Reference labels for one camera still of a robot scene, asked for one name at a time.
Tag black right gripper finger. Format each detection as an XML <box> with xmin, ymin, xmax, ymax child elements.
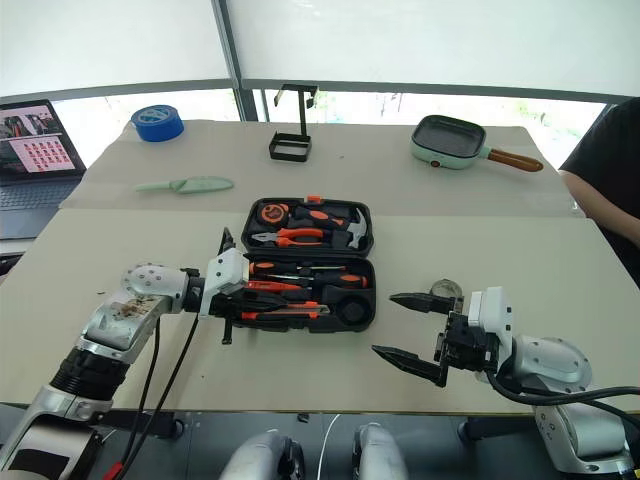
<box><xmin>389</xmin><ymin>292</ymin><xmax>465</xmax><ymax>319</ymax></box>
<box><xmin>372</xmin><ymin>332</ymin><xmax>450</xmax><ymax>389</ymax></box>

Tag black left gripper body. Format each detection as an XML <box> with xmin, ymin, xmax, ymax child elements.
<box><xmin>209</xmin><ymin>227</ymin><xmax>251</xmax><ymax>346</ymax></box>

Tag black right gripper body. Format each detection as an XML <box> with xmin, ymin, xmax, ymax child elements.
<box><xmin>446</xmin><ymin>312</ymin><xmax>500</xmax><ymax>374</ymax></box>

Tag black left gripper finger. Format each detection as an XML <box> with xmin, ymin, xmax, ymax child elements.
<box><xmin>234</xmin><ymin>319</ymin><xmax>311</xmax><ymax>332</ymax></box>
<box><xmin>239</xmin><ymin>294</ymin><xmax>304</xmax><ymax>312</ymax></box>

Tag orange tester screwdriver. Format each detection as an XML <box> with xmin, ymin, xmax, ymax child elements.
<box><xmin>246</xmin><ymin>279</ymin><xmax>304</xmax><ymax>294</ymax></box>

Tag flathead screwdriver black orange handle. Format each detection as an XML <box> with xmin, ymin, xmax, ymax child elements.
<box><xmin>248</xmin><ymin>260</ymin><xmax>317</xmax><ymax>277</ymax></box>

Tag orange black utility knife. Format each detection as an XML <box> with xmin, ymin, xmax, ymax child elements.
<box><xmin>238</xmin><ymin>301</ymin><xmax>332</xmax><ymax>323</ymax></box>

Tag black tool case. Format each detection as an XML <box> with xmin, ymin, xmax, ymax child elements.
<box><xmin>219</xmin><ymin>195</ymin><xmax>378</xmax><ymax>336</ymax></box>

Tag black electrical tape roll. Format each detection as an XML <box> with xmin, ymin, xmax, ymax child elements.
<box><xmin>430</xmin><ymin>278</ymin><xmax>462</xmax><ymax>302</ymax></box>

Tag black table base leg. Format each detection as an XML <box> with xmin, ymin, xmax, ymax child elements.
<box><xmin>93</xmin><ymin>409</ymin><xmax>185</xmax><ymax>442</ymax></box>
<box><xmin>458</xmin><ymin>416</ymin><xmax>540</xmax><ymax>442</ymax></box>

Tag orange black tape measure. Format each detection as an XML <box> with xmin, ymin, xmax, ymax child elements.
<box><xmin>259</xmin><ymin>200</ymin><xmax>292</xmax><ymax>224</ymax></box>

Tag grey rounded leg cover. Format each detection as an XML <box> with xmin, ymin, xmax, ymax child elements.
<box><xmin>219</xmin><ymin>428</ymin><xmax>306</xmax><ymax>480</ymax></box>
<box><xmin>351</xmin><ymin>421</ymin><xmax>409</xmax><ymax>480</ymax></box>

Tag green knife in sheath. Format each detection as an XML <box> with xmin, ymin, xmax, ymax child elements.
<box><xmin>134</xmin><ymin>174</ymin><xmax>236</xmax><ymax>196</ymax></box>

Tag black metal stand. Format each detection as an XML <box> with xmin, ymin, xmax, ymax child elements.
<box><xmin>268</xmin><ymin>82</ymin><xmax>320</xmax><ymax>164</ymax></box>

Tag green square frying pan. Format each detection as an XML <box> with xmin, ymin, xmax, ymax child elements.
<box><xmin>410</xmin><ymin>114</ymin><xmax>545</xmax><ymax>174</ymax></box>

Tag blue tape roll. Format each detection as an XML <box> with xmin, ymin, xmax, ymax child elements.
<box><xmin>130</xmin><ymin>104</ymin><xmax>186</xmax><ymax>143</ymax></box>

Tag person in black shirt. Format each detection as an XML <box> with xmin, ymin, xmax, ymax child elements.
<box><xmin>558</xmin><ymin>96</ymin><xmax>640</xmax><ymax>290</ymax></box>

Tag open laptop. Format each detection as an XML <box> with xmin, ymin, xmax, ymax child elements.
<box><xmin>0</xmin><ymin>98</ymin><xmax>88</xmax><ymax>242</ymax></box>

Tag white window blind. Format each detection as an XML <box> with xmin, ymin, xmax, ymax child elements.
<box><xmin>227</xmin><ymin>0</ymin><xmax>640</xmax><ymax>100</ymax></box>
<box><xmin>0</xmin><ymin>0</ymin><xmax>233</xmax><ymax>99</ymax></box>

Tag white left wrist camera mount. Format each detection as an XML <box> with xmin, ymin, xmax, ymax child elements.
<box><xmin>199</xmin><ymin>248</ymin><xmax>252</xmax><ymax>320</ymax></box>

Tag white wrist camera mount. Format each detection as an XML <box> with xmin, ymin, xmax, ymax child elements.
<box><xmin>199</xmin><ymin>248</ymin><xmax>252</xmax><ymax>320</ymax></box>
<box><xmin>466</xmin><ymin>285</ymin><xmax>515</xmax><ymax>354</ymax></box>

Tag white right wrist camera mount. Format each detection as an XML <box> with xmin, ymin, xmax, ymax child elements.
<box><xmin>466</xmin><ymin>285</ymin><xmax>515</xmax><ymax>354</ymax></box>

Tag pliers with orange handles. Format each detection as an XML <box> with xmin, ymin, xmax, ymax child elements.
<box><xmin>250</xmin><ymin>226</ymin><xmax>334</xmax><ymax>249</ymax></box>

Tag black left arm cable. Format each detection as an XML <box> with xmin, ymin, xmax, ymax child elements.
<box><xmin>119</xmin><ymin>313</ymin><xmax>202</xmax><ymax>479</ymax></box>

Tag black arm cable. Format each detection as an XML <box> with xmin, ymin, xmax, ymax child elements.
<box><xmin>483</xmin><ymin>368</ymin><xmax>640</xmax><ymax>404</ymax></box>
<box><xmin>119</xmin><ymin>313</ymin><xmax>202</xmax><ymax>479</ymax></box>

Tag claw hammer orange black handle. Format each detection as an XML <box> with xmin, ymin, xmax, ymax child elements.
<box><xmin>291</xmin><ymin>204</ymin><xmax>373</xmax><ymax>251</ymax></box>

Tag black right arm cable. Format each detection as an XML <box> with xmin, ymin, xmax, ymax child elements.
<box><xmin>483</xmin><ymin>368</ymin><xmax>640</xmax><ymax>404</ymax></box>

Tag white cable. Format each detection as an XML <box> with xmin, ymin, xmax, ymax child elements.
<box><xmin>319</xmin><ymin>413</ymin><xmax>343</xmax><ymax>480</ymax></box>

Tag grey window frame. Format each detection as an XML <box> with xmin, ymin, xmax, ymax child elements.
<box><xmin>0</xmin><ymin>0</ymin><xmax>640</xmax><ymax>123</ymax></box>

